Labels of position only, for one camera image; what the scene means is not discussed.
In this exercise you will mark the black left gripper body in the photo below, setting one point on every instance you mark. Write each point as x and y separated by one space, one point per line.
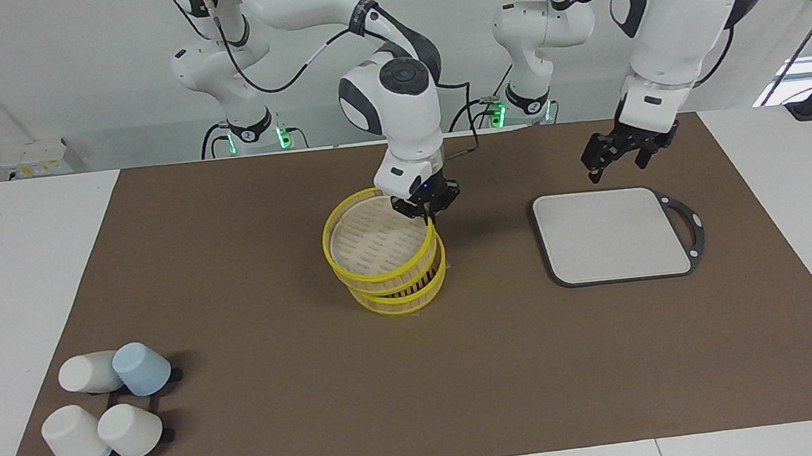
636 140

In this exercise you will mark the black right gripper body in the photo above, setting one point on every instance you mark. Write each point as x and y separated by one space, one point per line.
427 200

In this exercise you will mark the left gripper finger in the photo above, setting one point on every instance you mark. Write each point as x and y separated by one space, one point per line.
598 153
646 158

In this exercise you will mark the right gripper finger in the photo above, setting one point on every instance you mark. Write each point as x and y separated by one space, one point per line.
424 218
436 215

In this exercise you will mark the yellow bamboo steamer tier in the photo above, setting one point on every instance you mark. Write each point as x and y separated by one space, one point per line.
401 297
377 242

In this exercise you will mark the grey cutting board black rim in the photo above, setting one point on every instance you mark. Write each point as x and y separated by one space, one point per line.
611 234

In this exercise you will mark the pole with green tip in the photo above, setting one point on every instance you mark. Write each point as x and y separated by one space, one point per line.
808 33

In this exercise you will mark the brown table mat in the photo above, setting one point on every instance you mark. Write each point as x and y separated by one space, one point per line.
280 389

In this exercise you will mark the light blue cup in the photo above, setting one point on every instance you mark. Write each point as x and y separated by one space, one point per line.
142 368

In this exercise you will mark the black cup rack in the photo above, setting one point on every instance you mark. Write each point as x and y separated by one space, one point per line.
156 407

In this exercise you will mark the white cup blue rim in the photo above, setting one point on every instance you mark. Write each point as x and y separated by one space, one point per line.
72 439

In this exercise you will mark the white wall outlet box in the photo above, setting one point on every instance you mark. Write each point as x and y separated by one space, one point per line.
34 158

